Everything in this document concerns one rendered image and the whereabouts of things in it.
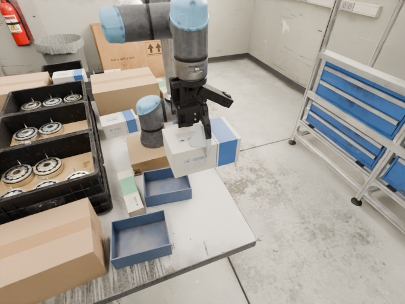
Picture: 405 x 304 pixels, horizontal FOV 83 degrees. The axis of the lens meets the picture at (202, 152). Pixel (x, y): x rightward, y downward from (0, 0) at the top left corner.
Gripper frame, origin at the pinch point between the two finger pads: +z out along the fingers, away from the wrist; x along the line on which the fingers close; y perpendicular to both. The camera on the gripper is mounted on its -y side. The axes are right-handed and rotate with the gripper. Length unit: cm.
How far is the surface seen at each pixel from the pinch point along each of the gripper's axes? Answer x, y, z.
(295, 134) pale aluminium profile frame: -93, -136, 99
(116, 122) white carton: -71, 26, 32
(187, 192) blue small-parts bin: -11.3, 2.5, 36.1
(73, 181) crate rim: -15.8, 41.6, 18.1
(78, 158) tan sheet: -40, 44, 28
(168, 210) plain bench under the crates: -8.6, 11.9, 40.8
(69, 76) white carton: -124, 50, 22
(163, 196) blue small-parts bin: -12.5, 12.4, 35.5
